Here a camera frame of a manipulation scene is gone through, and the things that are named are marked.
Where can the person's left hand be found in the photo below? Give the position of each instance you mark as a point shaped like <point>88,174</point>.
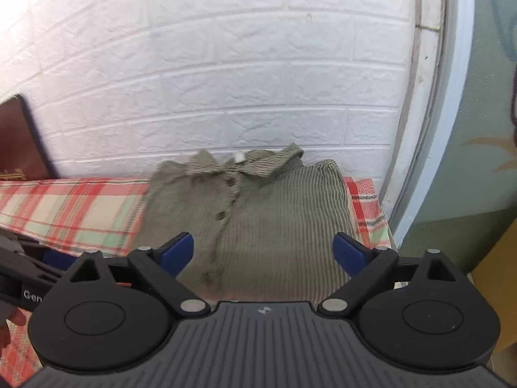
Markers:
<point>14,317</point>

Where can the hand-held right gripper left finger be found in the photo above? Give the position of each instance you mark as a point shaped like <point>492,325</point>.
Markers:
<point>177,254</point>

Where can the red plaid bed sheet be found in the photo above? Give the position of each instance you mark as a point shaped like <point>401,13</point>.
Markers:
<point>60,206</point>

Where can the white door frame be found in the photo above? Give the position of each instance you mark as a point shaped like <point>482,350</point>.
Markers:
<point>456,89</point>

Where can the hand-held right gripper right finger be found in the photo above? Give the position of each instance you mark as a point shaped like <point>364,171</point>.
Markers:
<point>348,254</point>

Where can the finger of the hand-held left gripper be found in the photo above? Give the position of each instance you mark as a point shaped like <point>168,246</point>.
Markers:
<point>60,258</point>
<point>32,268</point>

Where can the cardboard box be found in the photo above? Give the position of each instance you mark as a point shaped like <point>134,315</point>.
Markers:
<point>496,299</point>

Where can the green striped shirt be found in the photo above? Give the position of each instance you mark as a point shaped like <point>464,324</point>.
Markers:
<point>274,210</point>

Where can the brown wooden headboard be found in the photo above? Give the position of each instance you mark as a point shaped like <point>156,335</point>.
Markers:
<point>20,137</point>

